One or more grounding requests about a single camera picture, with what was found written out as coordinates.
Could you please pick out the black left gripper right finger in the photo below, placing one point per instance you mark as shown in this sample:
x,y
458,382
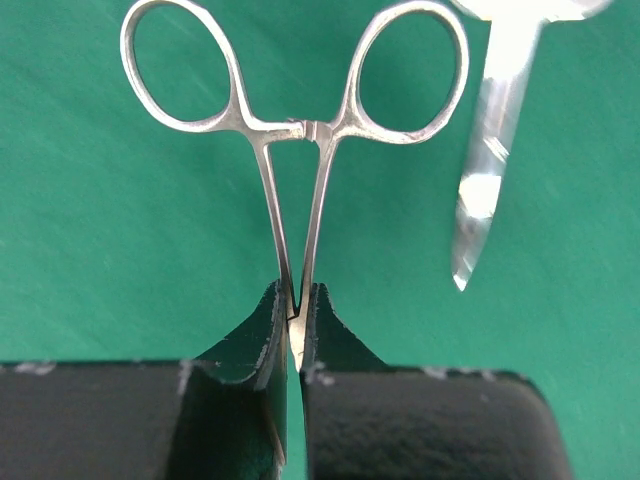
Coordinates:
x,y
366,419

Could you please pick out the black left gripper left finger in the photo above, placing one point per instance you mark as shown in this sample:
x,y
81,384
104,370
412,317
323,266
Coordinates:
x,y
220,415

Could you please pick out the green surgical cloth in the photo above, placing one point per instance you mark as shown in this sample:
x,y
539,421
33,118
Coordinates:
x,y
123,238

